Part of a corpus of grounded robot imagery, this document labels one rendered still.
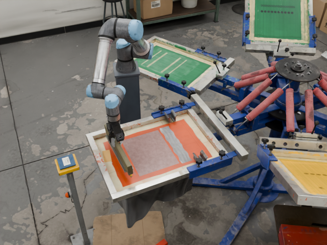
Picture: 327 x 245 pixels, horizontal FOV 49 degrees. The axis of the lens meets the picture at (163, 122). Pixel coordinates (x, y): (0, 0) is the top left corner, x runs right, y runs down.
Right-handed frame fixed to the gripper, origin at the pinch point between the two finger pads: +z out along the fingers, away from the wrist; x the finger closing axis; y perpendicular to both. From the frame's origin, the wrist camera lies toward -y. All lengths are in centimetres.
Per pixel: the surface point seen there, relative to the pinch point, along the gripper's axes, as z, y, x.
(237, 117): 5, -2, -86
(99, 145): 13.9, 18.8, 7.3
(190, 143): 14, -4, -49
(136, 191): 11.0, -29.4, -0.9
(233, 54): 111, 218, -241
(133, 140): 13.9, 13.6, -14.8
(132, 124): 10.5, 25.9, -18.9
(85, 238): 99, 9, 31
